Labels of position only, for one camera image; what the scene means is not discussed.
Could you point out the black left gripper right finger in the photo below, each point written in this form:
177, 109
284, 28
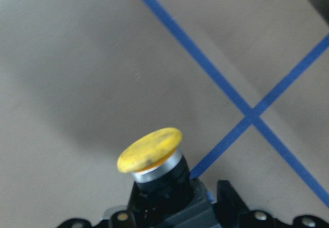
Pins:
229, 203

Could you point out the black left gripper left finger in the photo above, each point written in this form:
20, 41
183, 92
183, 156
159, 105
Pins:
138, 204

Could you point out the yellow push button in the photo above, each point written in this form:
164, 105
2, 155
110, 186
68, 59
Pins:
160, 169

